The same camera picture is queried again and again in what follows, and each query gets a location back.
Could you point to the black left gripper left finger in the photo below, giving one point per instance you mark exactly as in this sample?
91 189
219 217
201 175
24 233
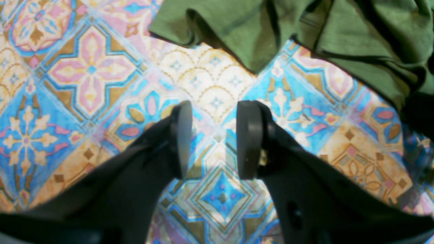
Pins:
115 202

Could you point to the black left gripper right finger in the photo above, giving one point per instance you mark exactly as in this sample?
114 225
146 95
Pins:
315 203

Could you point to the green t-shirt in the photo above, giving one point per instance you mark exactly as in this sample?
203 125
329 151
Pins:
387 44

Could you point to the patterned tablecloth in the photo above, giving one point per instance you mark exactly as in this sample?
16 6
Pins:
81 79

